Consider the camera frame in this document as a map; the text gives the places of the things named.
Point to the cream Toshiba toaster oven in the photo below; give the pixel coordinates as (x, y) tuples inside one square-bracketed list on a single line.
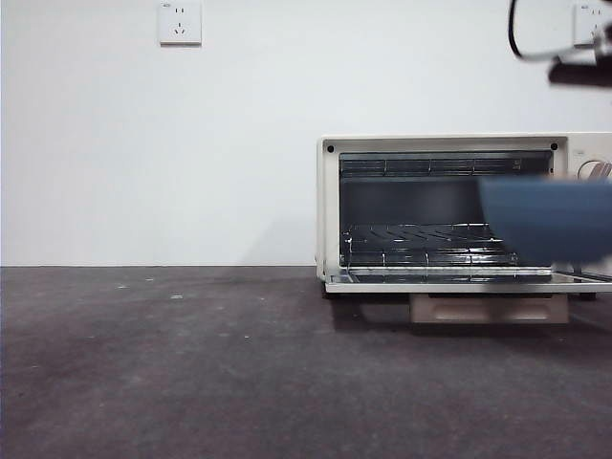
[(327, 215)]

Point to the blue ribbed bowl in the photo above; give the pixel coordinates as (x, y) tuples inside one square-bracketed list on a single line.
[(550, 220)]

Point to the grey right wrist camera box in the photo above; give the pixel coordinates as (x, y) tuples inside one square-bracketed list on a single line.
[(583, 75)]

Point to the cream oven knob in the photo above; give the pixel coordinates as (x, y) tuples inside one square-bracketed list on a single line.
[(597, 171)]

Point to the white wall socket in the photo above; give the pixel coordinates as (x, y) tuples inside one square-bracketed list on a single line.
[(585, 28), (181, 24)]

